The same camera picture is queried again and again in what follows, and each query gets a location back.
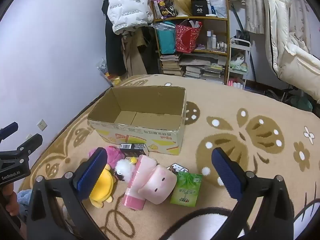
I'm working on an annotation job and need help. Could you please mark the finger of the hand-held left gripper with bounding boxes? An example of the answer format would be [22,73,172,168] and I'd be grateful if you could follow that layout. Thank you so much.
[0,122,19,140]
[0,133,43,167]

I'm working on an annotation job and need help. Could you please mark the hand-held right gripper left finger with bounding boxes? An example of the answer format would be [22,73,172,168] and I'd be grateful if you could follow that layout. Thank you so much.
[26,147,108,240]

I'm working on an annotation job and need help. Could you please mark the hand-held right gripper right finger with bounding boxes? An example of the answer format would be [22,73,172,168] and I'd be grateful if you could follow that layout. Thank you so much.
[211,147,295,240]

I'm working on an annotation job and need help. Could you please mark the white fluffy toy yellow pompoms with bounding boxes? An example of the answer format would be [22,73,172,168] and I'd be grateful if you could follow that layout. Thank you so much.
[114,157,138,182]

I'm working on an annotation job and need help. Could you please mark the green tissue pack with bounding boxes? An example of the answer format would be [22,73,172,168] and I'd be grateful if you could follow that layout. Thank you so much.
[170,172,203,207]

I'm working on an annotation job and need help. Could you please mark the cardboard box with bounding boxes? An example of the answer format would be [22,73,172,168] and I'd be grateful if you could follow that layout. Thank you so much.
[87,86,187,155]

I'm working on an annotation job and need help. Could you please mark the white brown soft toy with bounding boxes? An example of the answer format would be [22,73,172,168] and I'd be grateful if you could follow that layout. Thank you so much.
[231,55,246,67]

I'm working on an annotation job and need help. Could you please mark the person's left hand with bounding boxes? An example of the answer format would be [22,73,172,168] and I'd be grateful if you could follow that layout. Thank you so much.
[1,181,20,217]

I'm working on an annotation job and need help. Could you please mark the yellow plush toy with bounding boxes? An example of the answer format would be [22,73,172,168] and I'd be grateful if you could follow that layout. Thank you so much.
[89,164,118,208]

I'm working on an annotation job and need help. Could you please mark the blue cloth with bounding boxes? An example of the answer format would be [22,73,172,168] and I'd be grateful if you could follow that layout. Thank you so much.
[17,189,33,215]

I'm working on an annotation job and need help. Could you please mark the magenta plush toy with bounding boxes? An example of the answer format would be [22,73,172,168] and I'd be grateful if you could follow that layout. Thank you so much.
[89,146,125,170]

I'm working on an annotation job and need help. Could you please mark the small black box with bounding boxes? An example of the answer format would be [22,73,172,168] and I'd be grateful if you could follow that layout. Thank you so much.
[119,143,150,158]

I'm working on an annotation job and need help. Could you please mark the printed hexagonal badge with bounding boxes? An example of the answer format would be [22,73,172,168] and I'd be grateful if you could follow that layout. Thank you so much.
[166,163,189,174]

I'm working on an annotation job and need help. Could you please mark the pink tube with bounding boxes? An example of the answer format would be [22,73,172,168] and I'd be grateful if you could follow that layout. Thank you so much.
[121,154,157,210]

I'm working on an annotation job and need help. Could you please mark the pink pig plush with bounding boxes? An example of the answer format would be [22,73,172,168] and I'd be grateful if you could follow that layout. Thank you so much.
[137,165,178,205]

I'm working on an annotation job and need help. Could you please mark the beige brown patterned blanket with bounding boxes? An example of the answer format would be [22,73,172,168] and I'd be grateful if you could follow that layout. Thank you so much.
[19,74,320,240]

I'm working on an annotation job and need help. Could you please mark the row of pink white bottles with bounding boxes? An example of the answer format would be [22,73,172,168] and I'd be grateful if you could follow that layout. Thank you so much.
[227,78,244,89]

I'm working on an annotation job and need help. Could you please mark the pile of plastic packets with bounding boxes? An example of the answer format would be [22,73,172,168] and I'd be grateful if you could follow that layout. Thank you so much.
[97,57,123,87]

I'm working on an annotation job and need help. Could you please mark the black chair base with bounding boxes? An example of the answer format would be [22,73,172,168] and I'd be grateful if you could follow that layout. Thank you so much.
[265,84,307,103]

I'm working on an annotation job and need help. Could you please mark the dark green bag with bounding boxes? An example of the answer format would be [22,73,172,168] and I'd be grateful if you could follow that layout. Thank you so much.
[287,95,313,112]

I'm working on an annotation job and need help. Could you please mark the pile of books and papers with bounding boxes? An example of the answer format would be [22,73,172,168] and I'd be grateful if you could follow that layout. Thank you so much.
[180,54,227,82]

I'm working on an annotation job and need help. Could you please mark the white trolley cart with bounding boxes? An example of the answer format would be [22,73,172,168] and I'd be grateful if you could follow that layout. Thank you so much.
[227,37,251,90]

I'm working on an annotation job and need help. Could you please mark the beige cardboard sheets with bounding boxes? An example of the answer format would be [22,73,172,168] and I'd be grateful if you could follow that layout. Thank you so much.
[122,29,148,77]

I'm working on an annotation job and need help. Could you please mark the stack of books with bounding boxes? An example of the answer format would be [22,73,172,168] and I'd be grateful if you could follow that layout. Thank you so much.
[160,54,182,76]

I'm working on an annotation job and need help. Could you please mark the black coat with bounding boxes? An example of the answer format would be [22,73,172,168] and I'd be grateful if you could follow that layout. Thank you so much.
[102,0,127,75]

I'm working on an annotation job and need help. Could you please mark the red patterned bag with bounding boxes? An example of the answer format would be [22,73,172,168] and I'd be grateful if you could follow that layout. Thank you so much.
[175,19,202,53]

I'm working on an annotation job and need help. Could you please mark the black dustpan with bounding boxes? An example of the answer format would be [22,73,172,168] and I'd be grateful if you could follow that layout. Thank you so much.
[236,29,250,40]

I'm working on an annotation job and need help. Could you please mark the wooden shelf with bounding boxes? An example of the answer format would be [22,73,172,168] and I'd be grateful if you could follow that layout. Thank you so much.
[151,0,230,85]

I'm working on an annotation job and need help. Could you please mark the white duvet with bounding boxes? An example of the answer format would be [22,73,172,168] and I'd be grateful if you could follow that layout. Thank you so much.
[262,0,320,103]

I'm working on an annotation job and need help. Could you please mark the teal bag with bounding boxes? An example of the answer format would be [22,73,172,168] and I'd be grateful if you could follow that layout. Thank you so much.
[151,22,177,55]

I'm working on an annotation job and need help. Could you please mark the patterned cream curtain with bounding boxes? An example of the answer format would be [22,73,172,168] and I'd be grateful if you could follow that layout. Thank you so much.
[147,0,267,34]

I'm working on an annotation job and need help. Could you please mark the black box white print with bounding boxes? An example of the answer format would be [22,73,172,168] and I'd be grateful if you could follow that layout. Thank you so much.
[191,0,209,16]

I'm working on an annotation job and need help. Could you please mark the white puffer jacket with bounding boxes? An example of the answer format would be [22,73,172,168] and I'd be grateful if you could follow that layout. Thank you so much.
[107,0,154,35]

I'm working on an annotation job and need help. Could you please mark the white plastic bag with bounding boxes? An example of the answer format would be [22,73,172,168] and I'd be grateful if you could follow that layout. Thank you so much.
[207,0,228,18]

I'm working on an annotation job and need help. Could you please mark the blonde wig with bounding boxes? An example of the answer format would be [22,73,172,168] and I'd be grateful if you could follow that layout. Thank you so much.
[171,0,195,17]

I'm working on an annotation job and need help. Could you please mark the printed pink black tote bag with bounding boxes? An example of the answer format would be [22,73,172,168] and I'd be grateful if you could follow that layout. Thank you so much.
[151,0,175,20]

